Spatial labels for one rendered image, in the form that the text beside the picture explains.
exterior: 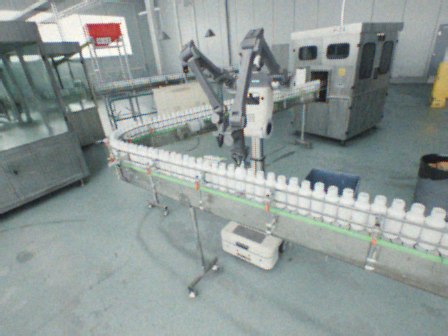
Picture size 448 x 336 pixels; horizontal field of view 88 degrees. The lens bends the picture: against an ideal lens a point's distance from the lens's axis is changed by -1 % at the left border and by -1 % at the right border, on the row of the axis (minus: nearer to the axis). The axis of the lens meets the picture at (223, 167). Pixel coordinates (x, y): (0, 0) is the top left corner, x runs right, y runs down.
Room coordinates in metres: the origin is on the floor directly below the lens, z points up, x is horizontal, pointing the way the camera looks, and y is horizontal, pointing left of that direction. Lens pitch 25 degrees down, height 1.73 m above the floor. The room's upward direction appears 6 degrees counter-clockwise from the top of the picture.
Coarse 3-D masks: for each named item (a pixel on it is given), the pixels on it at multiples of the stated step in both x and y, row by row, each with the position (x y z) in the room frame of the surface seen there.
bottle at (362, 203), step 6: (360, 192) 0.82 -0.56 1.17; (360, 198) 0.79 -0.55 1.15; (366, 198) 0.78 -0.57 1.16; (354, 204) 0.80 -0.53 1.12; (360, 204) 0.78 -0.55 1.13; (366, 204) 0.78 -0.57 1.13; (354, 210) 0.80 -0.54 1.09; (354, 216) 0.79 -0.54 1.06; (360, 216) 0.77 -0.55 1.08; (366, 216) 0.77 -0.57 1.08; (360, 222) 0.77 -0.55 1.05; (366, 222) 0.78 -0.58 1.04; (354, 228) 0.78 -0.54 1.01; (360, 228) 0.77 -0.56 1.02
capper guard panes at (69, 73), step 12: (60, 60) 5.48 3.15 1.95; (72, 60) 5.67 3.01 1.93; (60, 72) 5.42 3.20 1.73; (72, 72) 5.61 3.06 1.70; (84, 72) 5.81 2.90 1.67; (60, 84) 5.36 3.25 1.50; (72, 84) 5.54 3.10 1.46; (84, 84) 5.75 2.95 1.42; (72, 96) 5.48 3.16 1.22; (84, 96) 5.68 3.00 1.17; (72, 108) 5.41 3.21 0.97; (84, 108) 5.61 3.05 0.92
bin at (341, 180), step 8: (312, 168) 1.49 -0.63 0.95; (312, 176) 1.49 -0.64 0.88; (320, 176) 1.46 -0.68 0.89; (328, 176) 1.43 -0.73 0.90; (336, 176) 1.40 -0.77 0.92; (344, 176) 1.37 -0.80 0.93; (352, 176) 1.34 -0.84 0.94; (360, 176) 1.31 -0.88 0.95; (312, 184) 1.49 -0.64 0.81; (328, 184) 1.42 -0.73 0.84; (336, 184) 1.39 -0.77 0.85; (344, 184) 1.36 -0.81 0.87; (352, 184) 1.33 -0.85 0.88
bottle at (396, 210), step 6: (396, 204) 0.72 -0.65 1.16; (402, 204) 0.71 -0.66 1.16; (390, 210) 0.73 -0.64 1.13; (396, 210) 0.72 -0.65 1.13; (402, 210) 0.71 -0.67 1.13; (390, 216) 0.72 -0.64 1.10; (396, 216) 0.71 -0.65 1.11; (402, 216) 0.70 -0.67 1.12; (384, 222) 0.74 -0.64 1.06; (390, 222) 0.72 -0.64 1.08; (396, 222) 0.70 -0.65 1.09; (384, 228) 0.73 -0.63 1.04; (390, 228) 0.71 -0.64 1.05; (396, 228) 0.70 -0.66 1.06; (384, 234) 0.72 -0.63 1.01
